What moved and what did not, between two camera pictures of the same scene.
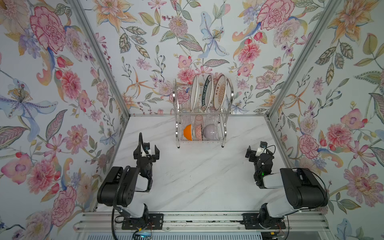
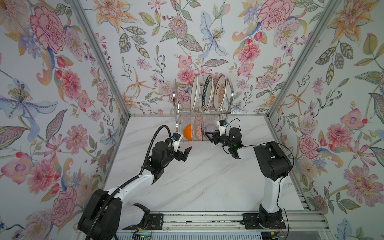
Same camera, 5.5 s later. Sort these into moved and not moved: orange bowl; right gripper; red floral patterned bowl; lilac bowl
Moved: right gripper
Not moved: orange bowl; lilac bowl; red floral patterned bowl
